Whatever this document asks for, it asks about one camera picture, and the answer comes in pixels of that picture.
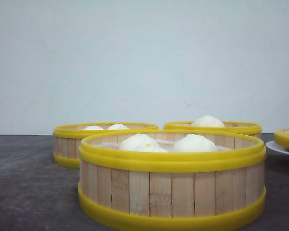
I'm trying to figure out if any bamboo steamer basket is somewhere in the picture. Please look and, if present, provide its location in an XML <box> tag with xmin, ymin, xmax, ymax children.
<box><xmin>78</xmin><ymin>130</ymin><xmax>266</xmax><ymax>231</ymax></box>

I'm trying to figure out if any yellow-rimmed bamboo steamer lid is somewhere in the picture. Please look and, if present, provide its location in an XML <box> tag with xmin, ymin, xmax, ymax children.
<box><xmin>274</xmin><ymin>128</ymin><xmax>289</xmax><ymax>149</ymax></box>

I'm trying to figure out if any white steamed bun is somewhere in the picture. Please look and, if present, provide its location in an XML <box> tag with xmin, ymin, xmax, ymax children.
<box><xmin>83</xmin><ymin>125</ymin><xmax>104</xmax><ymax>130</ymax></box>
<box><xmin>191</xmin><ymin>115</ymin><xmax>225</xmax><ymax>128</ymax></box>
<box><xmin>107</xmin><ymin>123</ymin><xmax>129</xmax><ymax>130</ymax></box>
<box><xmin>173</xmin><ymin>134</ymin><xmax>218</xmax><ymax>153</ymax></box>
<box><xmin>118</xmin><ymin>133</ymin><xmax>168</xmax><ymax>153</ymax></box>

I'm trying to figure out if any white ceramic plate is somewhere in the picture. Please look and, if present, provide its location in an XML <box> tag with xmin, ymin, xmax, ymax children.
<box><xmin>265</xmin><ymin>141</ymin><xmax>289</xmax><ymax>155</ymax></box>

